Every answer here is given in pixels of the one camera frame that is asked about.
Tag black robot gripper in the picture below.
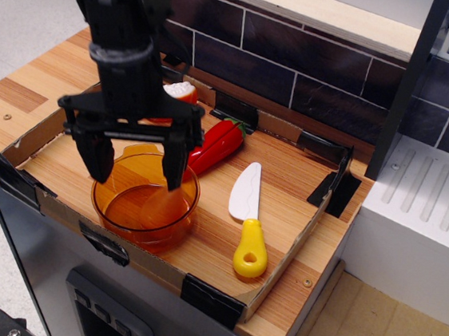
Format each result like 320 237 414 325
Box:
58 42 205 192

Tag orange toy carrot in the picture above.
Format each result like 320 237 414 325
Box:
139 187 189 230

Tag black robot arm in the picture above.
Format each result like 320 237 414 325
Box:
58 0 205 191

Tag transparent orange plastic pot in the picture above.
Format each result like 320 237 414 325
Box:
91 144 201 254

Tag salmon sushi toy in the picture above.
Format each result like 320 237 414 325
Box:
145 81 198 125

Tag red toy chili pepper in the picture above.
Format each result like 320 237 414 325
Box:
182 118 246 182

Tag grey toy oven front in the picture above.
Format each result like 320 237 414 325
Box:
66 266 154 336

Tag white toy sink drainer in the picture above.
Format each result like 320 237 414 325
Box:
342 136 449 325

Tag toy knife yellow handle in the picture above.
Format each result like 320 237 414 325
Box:
228 162 268 279

